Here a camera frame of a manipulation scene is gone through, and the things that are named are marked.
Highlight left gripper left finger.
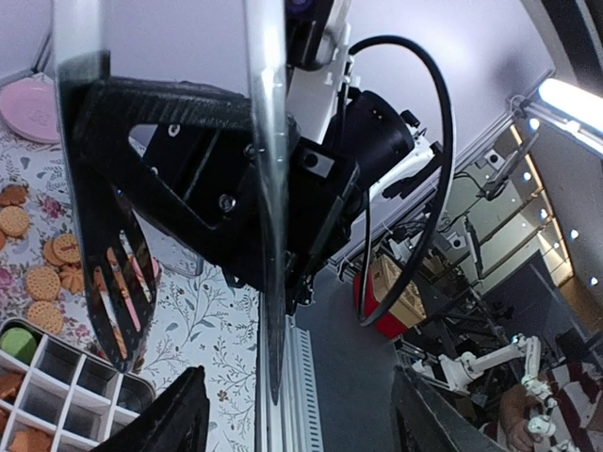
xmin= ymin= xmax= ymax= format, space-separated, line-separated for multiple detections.
xmin=94 ymin=366 xmax=210 ymax=452

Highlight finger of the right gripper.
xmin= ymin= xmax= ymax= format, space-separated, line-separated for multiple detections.
xmin=70 ymin=121 xmax=265 ymax=232
xmin=71 ymin=77 xmax=253 ymax=137

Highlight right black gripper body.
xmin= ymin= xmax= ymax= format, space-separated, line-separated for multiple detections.
xmin=136 ymin=121 xmax=364 ymax=293

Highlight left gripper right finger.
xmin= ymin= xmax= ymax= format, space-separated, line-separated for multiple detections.
xmin=391 ymin=366 xmax=502 ymax=451

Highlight metal serving tongs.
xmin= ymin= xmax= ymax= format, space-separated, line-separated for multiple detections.
xmin=53 ymin=1 xmax=289 ymax=397

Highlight metal tin with white dividers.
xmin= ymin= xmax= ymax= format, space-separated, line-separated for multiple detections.
xmin=1 ymin=318 xmax=155 ymax=451

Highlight brown flower cookie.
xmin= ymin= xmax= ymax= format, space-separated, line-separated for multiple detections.
xmin=0 ymin=372 xmax=24 ymax=403

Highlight green round cookie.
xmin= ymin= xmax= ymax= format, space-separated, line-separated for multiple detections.
xmin=1 ymin=327 xmax=38 ymax=364

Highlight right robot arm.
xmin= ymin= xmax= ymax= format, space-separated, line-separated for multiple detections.
xmin=53 ymin=1 xmax=415 ymax=298

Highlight silver tin lid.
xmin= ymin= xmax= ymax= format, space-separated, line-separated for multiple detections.
xmin=159 ymin=236 xmax=204 ymax=278

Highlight pink plate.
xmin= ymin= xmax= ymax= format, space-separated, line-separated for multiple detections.
xmin=1 ymin=78 xmax=60 ymax=144

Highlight floral tablecloth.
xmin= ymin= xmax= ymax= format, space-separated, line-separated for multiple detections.
xmin=0 ymin=126 xmax=260 ymax=452

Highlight round waffle cookie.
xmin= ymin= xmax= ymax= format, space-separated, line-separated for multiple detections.
xmin=0 ymin=205 xmax=30 ymax=238

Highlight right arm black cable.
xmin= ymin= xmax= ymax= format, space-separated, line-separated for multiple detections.
xmin=348 ymin=35 xmax=456 ymax=329

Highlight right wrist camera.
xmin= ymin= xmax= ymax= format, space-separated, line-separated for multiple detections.
xmin=285 ymin=0 xmax=350 ymax=87

